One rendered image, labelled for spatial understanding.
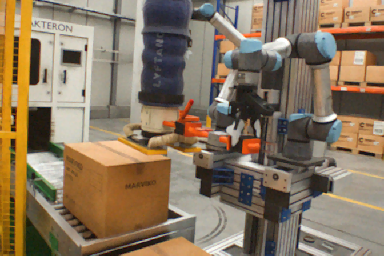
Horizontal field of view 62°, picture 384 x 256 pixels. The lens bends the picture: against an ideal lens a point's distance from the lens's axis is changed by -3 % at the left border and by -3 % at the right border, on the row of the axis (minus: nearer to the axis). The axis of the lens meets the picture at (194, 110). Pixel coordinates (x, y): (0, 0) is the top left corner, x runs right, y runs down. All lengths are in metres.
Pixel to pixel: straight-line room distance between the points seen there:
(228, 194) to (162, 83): 0.85
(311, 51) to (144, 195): 1.12
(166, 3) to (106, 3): 10.37
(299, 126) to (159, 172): 0.79
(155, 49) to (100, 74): 10.09
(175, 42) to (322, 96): 0.71
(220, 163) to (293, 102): 0.55
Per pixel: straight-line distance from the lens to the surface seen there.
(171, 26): 1.53
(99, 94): 11.59
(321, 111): 1.63
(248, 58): 1.11
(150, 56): 1.53
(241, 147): 1.11
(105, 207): 1.75
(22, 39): 2.20
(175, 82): 1.53
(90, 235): 1.93
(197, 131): 1.30
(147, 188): 1.84
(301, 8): 2.01
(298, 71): 1.98
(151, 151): 1.44
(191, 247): 1.81
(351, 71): 8.66
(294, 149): 1.73
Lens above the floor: 1.38
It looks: 4 degrees down
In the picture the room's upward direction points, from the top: 4 degrees clockwise
